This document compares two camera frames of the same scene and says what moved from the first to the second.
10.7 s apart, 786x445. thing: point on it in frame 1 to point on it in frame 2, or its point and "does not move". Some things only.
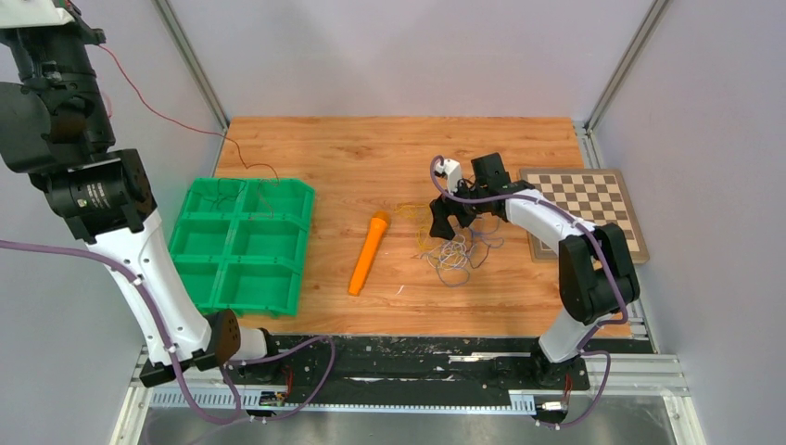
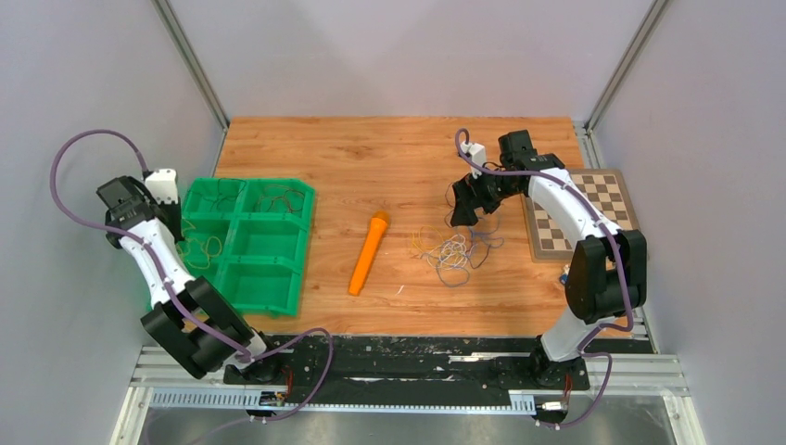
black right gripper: (441, 209) to (470, 185)
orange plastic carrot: (379, 222) does not move
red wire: (245, 164) to (279, 197)
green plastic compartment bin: (240, 244) does not move
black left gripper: (75, 31) to (173, 209)
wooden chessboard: (595, 197) does not move
